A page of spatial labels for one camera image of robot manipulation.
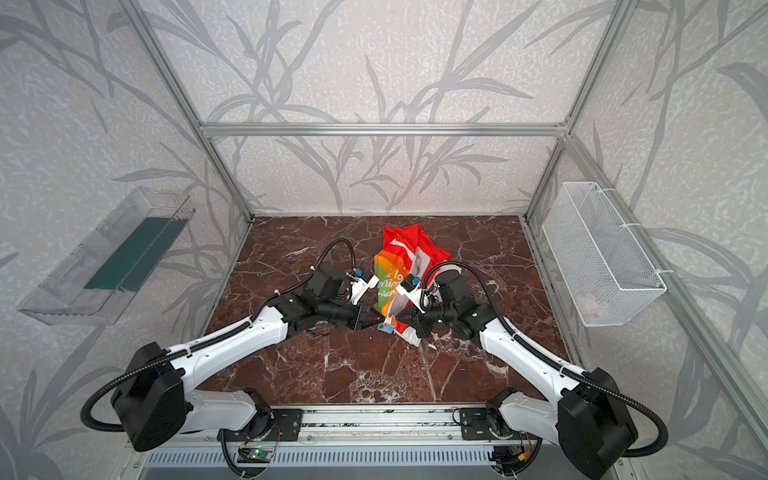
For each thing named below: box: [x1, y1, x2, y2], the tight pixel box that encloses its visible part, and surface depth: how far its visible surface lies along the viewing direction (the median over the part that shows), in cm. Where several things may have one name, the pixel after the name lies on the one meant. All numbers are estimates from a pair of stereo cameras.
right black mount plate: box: [459, 408, 515, 441], surface depth 74 cm
